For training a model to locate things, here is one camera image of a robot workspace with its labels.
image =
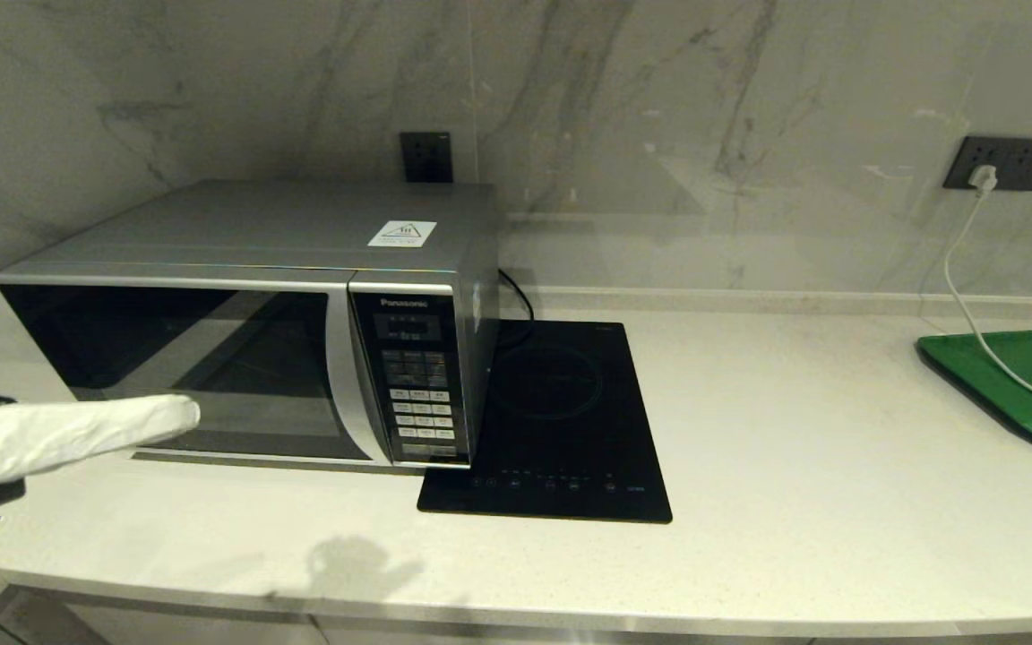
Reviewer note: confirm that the silver Panasonic microwave oven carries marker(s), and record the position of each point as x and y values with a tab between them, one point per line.
211	224

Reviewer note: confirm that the glossy beige base cabinet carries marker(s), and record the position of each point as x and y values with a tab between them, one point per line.
167	629

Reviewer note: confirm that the white warning sticker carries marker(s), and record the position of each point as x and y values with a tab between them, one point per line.
402	234

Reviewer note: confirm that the black induction cooktop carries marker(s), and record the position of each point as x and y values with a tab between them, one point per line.
561	385

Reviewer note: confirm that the white power plug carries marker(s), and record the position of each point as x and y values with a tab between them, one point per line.
983	179

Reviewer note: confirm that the small black wall socket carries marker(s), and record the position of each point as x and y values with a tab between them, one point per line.
426	158

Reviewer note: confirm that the wide black wall socket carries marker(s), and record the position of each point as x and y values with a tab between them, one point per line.
1027	161

